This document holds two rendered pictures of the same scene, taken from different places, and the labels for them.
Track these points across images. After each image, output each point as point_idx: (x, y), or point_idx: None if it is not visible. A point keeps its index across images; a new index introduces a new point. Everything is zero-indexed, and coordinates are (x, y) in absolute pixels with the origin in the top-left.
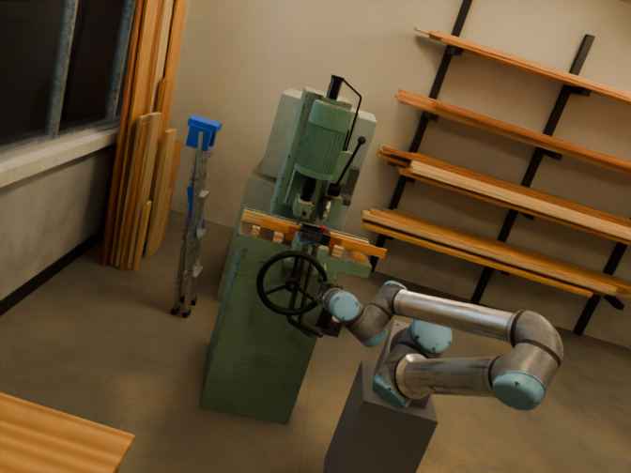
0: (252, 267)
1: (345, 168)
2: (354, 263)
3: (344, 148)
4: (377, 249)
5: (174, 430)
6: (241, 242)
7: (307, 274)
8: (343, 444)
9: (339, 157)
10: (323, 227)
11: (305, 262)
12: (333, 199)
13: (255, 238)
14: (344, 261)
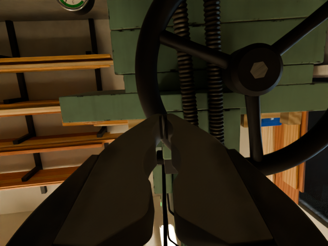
0: (296, 45)
1: (166, 205)
2: (97, 120)
3: (167, 193)
4: (76, 124)
5: None
6: (325, 93)
7: (194, 92)
8: None
9: (169, 187)
10: None
11: (206, 117)
12: (159, 145)
13: (298, 110)
14: (118, 117)
